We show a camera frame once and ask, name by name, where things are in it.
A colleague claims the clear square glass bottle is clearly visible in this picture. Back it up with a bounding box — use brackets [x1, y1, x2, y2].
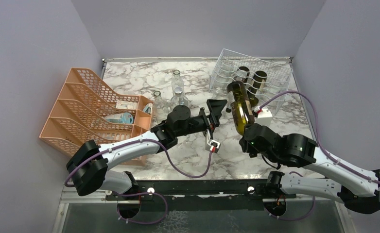
[153, 90, 169, 124]

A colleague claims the green wine bottle white label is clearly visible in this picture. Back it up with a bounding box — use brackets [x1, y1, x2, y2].
[234, 66, 250, 83]

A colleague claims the green wine bottle silver neck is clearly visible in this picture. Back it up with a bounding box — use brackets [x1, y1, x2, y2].
[226, 81, 255, 135]

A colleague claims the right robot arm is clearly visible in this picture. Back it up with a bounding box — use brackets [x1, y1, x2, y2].
[239, 124, 380, 214]

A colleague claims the orange plastic file organizer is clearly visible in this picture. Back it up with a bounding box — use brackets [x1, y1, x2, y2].
[39, 68, 154, 157]

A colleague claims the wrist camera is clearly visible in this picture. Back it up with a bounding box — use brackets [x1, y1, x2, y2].
[252, 106, 273, 127]
[205, 131, 221, 153]

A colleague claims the white card box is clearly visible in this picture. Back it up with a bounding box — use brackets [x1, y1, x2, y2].
[115, 100, 138, 110]

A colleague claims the white wire wine rack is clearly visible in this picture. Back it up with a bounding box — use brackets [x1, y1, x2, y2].
[209, 49, 293, 105]

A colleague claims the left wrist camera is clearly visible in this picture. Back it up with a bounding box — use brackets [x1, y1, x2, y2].
[205, 131, 221, 153]

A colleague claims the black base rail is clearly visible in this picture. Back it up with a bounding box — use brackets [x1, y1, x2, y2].
[105, 179, 296, 212]

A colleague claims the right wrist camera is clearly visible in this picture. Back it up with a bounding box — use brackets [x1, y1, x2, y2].
[252, 106, 273, 127]

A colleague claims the green wine bottle dark label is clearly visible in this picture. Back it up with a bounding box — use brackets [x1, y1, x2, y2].
[247, 70, 268, 107]

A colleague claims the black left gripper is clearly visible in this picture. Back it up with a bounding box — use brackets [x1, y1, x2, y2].
[176, 100, 227, 140]

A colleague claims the tall clear glass bottle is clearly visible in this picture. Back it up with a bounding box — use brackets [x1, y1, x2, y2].
[172, 69, 185, 94]

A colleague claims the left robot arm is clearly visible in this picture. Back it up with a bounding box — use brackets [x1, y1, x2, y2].
[65, 99, 227, 200]

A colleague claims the clear bottle with silver cap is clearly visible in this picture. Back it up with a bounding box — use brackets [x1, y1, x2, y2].
[170, 86, 190, 112]

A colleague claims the blue correction tape package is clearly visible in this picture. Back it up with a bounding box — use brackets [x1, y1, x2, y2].
[104, 112, 134, 124]

